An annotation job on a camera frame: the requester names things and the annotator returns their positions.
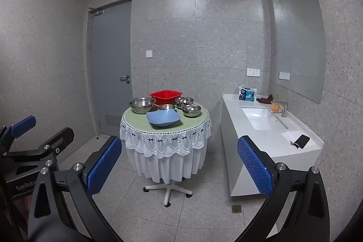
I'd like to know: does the white sink basin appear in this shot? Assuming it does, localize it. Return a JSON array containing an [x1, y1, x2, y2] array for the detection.
[[241, 107, 289, 131]]

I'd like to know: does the large steel bowl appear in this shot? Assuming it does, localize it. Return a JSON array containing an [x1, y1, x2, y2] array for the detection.
[[129, 97, 157, 115]]

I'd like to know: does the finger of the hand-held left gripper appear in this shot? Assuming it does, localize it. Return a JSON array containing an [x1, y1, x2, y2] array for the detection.
[[0, 115, 37, 152], [40, 127, 75, 158]]

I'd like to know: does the wall mirror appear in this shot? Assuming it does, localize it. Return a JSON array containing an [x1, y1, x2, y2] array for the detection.
[[271, 0, 325, 104]]

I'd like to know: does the red plastic basin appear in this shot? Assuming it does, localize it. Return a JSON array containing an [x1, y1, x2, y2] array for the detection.
[[149, 90, 183, 106]]

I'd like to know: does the white table skirt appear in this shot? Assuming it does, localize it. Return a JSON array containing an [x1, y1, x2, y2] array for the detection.
[[126, 143, 207, 184]]

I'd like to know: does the blue square plate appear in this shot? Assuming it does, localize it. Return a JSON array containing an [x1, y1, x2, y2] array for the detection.
[[146, 109, 182, 127]]

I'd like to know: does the white vanity counter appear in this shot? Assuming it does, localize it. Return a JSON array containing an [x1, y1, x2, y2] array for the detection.
[[221, 93, 324, 197]]

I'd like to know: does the white paper sheet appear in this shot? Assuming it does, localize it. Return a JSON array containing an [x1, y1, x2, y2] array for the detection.
[[281, 131, 301, 143]]

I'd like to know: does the metal faucet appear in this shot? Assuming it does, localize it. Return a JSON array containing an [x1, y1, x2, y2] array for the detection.
[[271, 101, 289, 118]]

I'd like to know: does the blue tissue packet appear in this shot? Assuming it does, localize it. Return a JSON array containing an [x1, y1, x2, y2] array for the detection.
[[238, 86, 257, 102]]

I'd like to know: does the green lace-trimmed tablecloth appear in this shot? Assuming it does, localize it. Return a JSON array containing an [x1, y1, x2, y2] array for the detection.
[[120, 104, 212, 158]]

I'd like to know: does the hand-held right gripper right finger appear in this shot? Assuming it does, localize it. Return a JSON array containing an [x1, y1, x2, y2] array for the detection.
[[237, 136, 331, 242]]

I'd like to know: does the grey door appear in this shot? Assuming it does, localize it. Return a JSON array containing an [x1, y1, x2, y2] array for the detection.
[[86, 0, 133, 136]]

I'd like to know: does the door vent grille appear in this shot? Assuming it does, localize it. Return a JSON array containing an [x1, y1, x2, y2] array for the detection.
[[105, 114, 123, 129]]

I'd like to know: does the white star table base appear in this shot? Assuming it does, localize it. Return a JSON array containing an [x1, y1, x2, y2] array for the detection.
[[142, 181, 193, 207]]

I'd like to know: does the black phone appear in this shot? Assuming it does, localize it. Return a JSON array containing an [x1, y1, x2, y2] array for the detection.
[[293, 134, 311, 149]]

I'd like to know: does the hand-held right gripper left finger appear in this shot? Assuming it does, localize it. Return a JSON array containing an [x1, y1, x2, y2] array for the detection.
[[28, 136, 123, 242]]

